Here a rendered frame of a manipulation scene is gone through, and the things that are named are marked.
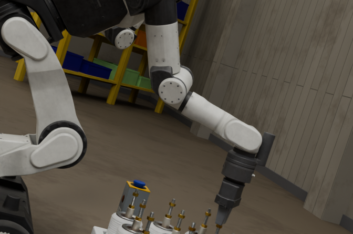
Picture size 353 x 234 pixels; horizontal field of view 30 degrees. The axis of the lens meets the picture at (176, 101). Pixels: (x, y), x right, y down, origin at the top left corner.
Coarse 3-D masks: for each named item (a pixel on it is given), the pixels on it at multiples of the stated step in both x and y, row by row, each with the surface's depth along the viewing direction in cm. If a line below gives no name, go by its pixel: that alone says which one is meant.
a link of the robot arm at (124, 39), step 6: (108, 30) 225; (114, 30) 225; (120, 30) 227; (126, 30) 228; (108, 36) 226; (114, 36) 226; (120, 36) 227; (126, 36) 229; (132, 36) 230; (114, 42) 228; (120, 42) 229; (126, 42) 230; (120, 48) 230
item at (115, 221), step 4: (112, 216) 194; (116, 216) 193; (112, 220) 193; (116, 220) 192; (120, 220) 192; (124, 220) 192; (112, 224) 193; (116, 224) 192; (120, 224) 191; (108, 228) 195; (112, 228) 192; (116, 228) 192; (108, 232) 194; (112, 232) 192
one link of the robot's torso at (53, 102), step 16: (16, 32) 183; (32, 32) 184; (16, 48) 184; (32, 48) 185; (48, 48) 187; (32, 64) 186; (48, 64) 187; (32, 80) 188; (48, 80) 189; (64, 80) 191; (32, 96) 190; (48, 96) 191; (64, 96) 192; (48, 112) 192; (64, 112) 193; (48, 128) 191; (80, 128) 193; (80, 160) 195
